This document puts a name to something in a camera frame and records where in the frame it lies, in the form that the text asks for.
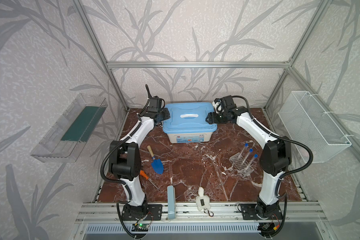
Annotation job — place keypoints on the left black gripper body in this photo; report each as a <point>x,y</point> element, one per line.
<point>162,116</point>

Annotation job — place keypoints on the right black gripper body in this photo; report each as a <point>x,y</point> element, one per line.
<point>211,117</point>

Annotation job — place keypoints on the blue plastic bin lid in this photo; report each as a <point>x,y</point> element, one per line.
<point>187,118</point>

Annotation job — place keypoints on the white plastic storage bin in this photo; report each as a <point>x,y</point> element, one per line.
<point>190,137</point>

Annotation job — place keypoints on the clear test tube rack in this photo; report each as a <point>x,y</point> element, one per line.
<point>243,165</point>

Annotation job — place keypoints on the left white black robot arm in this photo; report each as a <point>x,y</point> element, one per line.
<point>122,165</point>

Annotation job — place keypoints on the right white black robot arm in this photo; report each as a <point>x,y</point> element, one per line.
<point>276,155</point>

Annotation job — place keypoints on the light blue standing block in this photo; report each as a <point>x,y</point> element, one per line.
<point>171,202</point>

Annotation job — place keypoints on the white plastic squeeze bottle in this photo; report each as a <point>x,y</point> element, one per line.
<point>202,200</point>

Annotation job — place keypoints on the green circuit board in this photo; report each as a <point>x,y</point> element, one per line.
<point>139,227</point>

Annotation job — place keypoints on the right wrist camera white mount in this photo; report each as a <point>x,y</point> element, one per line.
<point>217,105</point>

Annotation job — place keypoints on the blue garden trowel wooden handle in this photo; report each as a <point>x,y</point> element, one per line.
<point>156,164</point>

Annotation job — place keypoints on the orange handled screwdriver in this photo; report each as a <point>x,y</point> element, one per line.
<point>144,175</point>

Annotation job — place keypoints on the white wire mesh basket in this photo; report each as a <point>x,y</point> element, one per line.
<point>307,122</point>

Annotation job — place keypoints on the clear acrylic wall shelf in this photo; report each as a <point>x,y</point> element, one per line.
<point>67,138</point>

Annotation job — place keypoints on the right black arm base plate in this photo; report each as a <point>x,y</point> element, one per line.
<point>248,212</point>

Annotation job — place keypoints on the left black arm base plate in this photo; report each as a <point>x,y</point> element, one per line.
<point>150,212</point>

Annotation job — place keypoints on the aluminium front rail frame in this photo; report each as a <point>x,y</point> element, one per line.
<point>188,213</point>

